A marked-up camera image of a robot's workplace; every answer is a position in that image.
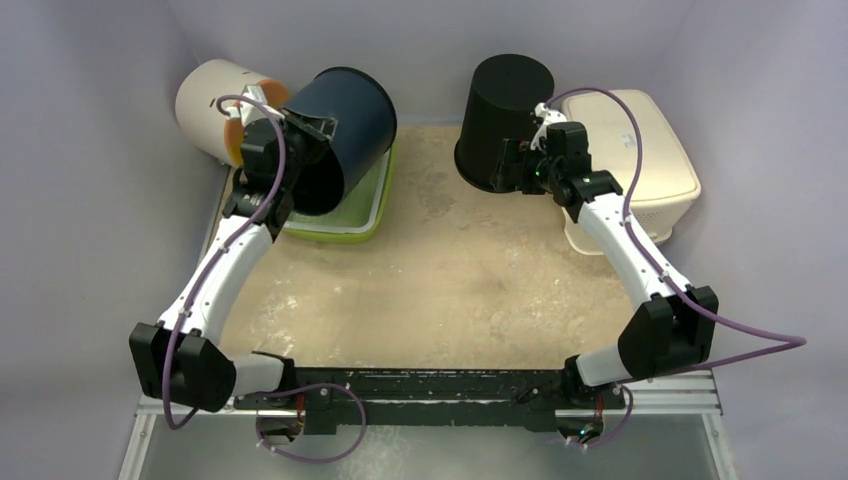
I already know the large black plastic bin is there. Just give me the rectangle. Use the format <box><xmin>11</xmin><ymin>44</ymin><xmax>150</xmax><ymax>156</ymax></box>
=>
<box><xmin>454</xmin><ymin>53</ymin><xmax>555</xmax><ymax>193</ymax></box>

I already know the cream perforated plastic basket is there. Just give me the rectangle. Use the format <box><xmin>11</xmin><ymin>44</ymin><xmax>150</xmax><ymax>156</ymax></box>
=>
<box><xmin>559</xmin><ymin>90</ymin><xmax>701</xmax><ymax>244</ymax></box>

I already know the dark blue bin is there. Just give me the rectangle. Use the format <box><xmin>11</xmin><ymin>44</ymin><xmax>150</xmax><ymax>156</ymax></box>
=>
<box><xmin>283</xmin><ymin>66</ymin><xmax>397</xmax><ymax>216</ymax></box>

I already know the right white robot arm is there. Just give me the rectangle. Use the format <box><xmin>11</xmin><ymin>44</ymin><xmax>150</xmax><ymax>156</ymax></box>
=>
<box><xmin>492</xmin><ymin>122</ymin><xmax>718</xmax><ymax>407</ymax></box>

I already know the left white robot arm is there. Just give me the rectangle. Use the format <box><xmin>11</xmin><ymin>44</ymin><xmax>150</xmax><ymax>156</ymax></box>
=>
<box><xmin>129</xmin><ymin>110</ymin><xmax>337</xmax><ymax>428</ymax></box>

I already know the white drum with coloured drawers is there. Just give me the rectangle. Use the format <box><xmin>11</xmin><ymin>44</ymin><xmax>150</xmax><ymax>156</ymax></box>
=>
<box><xmin>175</xmin><ymin>59</ymin><xmax>291</xmax><ymax>168</ymax></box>

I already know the green and white tray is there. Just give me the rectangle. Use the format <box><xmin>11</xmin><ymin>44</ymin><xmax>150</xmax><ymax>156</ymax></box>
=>
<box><xmin>283</xmin><ymin>147</ymin><xmax>395</xmax><ymax>244</ymax></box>

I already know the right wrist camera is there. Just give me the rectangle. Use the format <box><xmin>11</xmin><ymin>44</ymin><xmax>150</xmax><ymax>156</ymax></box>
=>
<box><xmin>530</xmin><ymin>102</ymin><xmax>569</xmax><ymax>151</ymax></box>

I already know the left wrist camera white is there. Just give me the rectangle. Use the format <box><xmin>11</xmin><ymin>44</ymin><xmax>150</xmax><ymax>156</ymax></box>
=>
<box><xmin>224</xmin><ymin>84</ymin><xmax>286</xmax><ymax>127</ymax></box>

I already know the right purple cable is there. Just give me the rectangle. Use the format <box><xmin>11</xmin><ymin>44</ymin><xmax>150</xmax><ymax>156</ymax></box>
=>
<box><xmin>546</xmin><ymin>86</ymin><xmax>808</xmax><ymax>452</ymax></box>

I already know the purple cable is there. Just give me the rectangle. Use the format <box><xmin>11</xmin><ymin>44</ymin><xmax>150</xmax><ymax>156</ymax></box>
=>
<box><xmin>546</xmin><ymin>86</ymin><xmax>808</xmax><ymax>452</ymax></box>
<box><xmin>160</xmin><ymin>94</ymin><xmax>289</xmax><ymax>432</ymax></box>

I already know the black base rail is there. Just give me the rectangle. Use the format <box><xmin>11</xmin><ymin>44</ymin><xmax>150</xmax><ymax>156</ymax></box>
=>
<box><xmin>234</xmin><ymin>366</ymin><xmax>626</xmax><ymax>435</ymax></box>

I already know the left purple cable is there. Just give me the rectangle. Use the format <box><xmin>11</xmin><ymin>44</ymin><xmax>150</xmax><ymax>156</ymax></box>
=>
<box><xmin>160</xmin><ymin>94</ymin><xmax>289</xmax><ymax>432</ymax></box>

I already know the aluminium frame rail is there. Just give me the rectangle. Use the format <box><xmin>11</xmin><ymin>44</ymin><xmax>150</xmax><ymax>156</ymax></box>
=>
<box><xmin>607</xmin><ymin>371</ymin><xmax>723</xmax><ymax>415</ymax></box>

